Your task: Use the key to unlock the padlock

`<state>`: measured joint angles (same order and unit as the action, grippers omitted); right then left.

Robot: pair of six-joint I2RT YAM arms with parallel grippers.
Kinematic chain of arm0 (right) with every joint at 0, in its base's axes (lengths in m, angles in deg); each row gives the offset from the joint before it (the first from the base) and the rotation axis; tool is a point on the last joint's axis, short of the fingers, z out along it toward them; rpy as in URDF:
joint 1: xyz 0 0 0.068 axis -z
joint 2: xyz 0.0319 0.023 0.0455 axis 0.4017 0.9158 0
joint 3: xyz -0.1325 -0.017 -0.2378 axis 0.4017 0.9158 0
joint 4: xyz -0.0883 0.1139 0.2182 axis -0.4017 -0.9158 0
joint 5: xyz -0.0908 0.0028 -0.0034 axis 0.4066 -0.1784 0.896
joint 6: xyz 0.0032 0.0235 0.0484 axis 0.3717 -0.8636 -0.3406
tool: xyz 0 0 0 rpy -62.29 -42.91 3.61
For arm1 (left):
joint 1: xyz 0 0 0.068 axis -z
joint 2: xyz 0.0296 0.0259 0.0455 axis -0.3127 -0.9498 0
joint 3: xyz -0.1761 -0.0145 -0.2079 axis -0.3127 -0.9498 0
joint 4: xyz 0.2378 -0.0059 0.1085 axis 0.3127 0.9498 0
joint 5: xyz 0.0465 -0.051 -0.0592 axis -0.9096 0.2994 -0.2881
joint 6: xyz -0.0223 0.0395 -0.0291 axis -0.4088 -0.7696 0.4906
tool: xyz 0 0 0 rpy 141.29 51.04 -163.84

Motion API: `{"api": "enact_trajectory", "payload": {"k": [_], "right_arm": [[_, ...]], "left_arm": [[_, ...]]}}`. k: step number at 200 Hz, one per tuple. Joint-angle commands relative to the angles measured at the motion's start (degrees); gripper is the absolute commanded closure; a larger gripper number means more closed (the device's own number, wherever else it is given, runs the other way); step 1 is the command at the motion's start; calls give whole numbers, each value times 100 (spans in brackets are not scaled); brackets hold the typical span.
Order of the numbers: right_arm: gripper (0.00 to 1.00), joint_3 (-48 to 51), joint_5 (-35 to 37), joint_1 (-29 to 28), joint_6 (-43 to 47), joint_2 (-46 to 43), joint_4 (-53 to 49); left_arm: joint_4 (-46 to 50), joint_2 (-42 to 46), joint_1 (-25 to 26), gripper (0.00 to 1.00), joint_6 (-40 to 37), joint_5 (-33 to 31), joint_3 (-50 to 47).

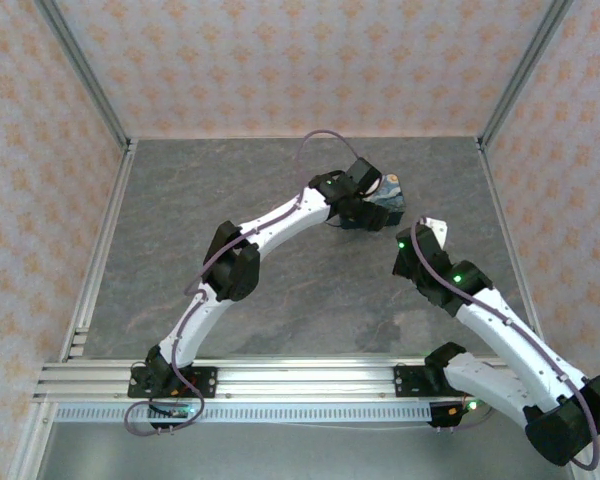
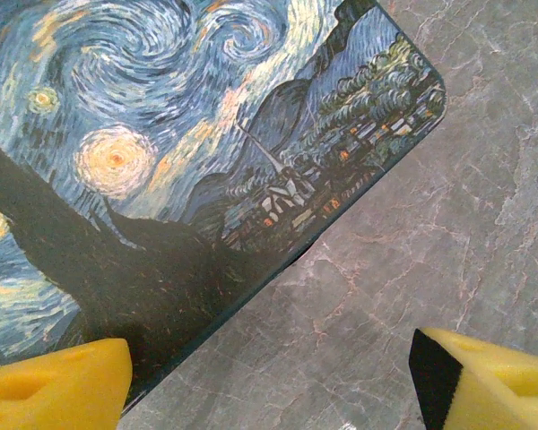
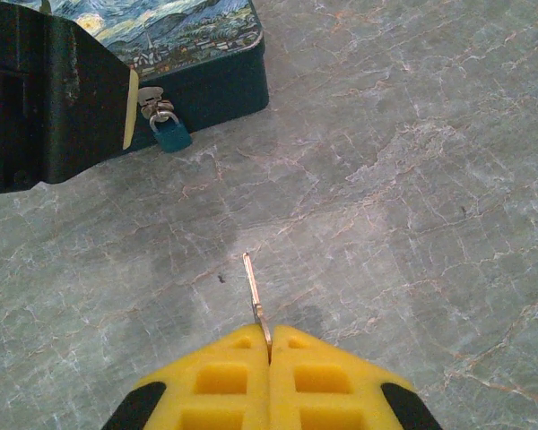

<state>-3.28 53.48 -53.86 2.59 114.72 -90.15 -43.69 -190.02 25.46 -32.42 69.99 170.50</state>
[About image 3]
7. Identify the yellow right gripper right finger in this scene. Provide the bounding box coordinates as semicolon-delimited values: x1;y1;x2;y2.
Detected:
269;323;444;430

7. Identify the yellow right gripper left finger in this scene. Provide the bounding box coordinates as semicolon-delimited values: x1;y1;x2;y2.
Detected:
100;323;271;430

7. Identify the small teal padlock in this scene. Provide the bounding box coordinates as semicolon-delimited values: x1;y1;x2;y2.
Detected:
148;111;194;154

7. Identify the small metal key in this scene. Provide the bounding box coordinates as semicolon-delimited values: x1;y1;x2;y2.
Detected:
242;252;274;359

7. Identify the starry night print tin box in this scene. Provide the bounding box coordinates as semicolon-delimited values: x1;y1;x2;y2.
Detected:
39;0;271;157

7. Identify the silver metal box hasp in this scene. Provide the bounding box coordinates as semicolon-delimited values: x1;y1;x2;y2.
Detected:
136;85;177;121

